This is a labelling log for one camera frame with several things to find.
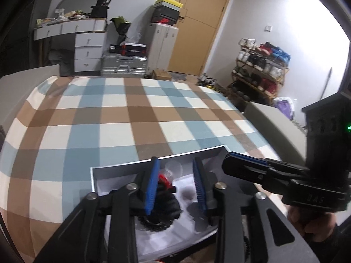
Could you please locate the black bead bracelet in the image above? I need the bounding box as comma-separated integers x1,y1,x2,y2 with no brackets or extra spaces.
137,215,176,233
243,236,252,263

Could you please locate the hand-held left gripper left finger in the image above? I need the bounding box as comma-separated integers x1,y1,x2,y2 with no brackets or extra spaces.
34,157,161,263

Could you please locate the thin metal pole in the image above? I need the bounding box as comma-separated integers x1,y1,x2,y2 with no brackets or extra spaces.
319,67,333,101

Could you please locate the silver suitcase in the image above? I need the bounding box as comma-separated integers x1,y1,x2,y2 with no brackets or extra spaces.
100,53,149,78

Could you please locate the purple bag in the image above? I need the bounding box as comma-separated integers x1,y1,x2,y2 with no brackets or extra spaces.
274,96,297,119

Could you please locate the wooden door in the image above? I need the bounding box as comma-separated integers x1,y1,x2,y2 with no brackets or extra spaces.
167,0,235,76

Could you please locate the pile of shoes on floor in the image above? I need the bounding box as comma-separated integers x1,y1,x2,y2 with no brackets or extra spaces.
196,73,228,92

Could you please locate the dark bag under desk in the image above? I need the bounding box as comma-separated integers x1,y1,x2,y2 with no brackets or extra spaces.
49,48,74,76

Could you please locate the grey padded bed panel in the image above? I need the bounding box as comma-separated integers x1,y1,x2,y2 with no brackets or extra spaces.
244,101,309,165
0,64,61,132

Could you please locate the pile of snack packets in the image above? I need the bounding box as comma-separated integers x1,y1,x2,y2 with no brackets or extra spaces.
36,9,92,27

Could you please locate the plaid blanket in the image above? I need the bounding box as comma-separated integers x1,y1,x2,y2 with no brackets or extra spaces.
0,76,281,263

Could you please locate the grey rounded mirror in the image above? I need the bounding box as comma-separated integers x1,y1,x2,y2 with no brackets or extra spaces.
56,0,99,14

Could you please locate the grey floor mat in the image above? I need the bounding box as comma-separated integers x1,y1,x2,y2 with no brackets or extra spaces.
170,71,190,81

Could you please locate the black hair claw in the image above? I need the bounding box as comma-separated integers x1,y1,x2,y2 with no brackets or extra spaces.
152,183,183,223

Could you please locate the black bag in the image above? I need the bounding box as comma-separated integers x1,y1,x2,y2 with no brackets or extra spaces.
90,0,114,18

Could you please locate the small cardboard box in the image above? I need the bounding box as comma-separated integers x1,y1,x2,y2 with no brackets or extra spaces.
152,69,172,81

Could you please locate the black shoe box red stripe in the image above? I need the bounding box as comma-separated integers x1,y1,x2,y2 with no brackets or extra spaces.
121,43,147,57

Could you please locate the wooden shoe rack with shoes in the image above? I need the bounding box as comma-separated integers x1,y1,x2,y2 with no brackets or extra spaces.
233,38,291,99

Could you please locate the red and black shoe box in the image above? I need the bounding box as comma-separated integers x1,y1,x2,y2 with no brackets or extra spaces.
151,16,179,26

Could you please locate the person's right forearm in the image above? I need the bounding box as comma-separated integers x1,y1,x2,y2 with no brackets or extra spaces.
308,222,351,263

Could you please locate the white dresser desk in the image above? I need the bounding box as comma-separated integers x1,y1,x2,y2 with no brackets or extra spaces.
33,18,108,73

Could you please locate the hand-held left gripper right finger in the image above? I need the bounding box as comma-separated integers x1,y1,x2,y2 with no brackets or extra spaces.
192,157,316,263

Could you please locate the person's right hand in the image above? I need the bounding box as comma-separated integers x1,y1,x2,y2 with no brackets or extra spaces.
287,205,338,243

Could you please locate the grey cardboard box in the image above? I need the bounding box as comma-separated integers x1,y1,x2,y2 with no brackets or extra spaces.
90,145,257,263

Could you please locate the bouquet in black wrap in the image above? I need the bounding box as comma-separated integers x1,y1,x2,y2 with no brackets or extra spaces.
110,16,132,44

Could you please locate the yellow and white shoe box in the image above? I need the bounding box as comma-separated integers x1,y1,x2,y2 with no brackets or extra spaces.
154,0,184,8

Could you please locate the round white card red bow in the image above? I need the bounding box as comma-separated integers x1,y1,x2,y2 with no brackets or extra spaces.
158,161,183,194

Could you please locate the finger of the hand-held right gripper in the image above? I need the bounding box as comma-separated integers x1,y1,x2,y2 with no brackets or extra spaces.
222,156,309,193
225,151,309,172

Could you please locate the white upright suitcase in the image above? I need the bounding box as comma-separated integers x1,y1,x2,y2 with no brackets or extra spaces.
145,23,179,73

